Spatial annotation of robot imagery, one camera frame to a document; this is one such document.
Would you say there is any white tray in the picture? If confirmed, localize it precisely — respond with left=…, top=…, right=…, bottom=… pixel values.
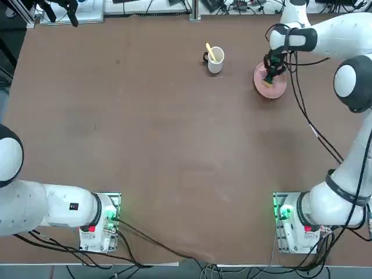
left=40, top=0, right=105, bottom=26

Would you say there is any white mug with black handle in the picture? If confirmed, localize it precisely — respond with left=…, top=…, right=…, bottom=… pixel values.
left=202, top=46, right=226, bottom=74

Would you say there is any black tripod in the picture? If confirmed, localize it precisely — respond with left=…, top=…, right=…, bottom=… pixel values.
left=34, top=0, right=79, bottom=28

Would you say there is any white power strip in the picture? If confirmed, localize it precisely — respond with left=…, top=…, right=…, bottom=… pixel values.
left=229, top=0, right=265, bottom=9

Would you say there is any black cable across table edge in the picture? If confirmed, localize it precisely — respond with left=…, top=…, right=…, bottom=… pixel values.
left=117, top=219, right=221, bottom=268

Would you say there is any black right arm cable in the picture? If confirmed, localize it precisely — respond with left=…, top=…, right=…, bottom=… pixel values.
left=264, top=23, right=345, bottom=163

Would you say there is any yellow spoon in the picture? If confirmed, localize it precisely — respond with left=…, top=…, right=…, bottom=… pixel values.
left=205, top=42, right=218, bottom=63

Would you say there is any pink plate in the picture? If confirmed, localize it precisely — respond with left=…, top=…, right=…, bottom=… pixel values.
left=253, top=62, right=288, bottom=99

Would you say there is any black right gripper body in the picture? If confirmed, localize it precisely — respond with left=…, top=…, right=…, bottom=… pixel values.
left=267, top=49, right=288, bottom=70

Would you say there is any aluminium frame post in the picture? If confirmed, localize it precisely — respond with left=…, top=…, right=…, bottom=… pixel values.
left=8, top=0, right=35, bottom=28
left=189, top=0, right=202, bottom=22

